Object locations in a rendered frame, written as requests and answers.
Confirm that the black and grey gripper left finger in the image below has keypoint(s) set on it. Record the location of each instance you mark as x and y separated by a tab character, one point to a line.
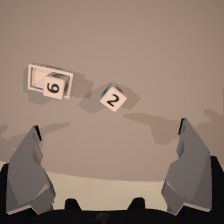
25	188

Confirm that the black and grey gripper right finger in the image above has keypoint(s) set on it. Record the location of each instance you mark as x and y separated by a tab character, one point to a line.
194	185

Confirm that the beige rectangular tray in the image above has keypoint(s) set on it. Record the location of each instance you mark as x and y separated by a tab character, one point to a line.
37	72

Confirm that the beige number cube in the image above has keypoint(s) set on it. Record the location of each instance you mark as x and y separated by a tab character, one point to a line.
56	85
113	97

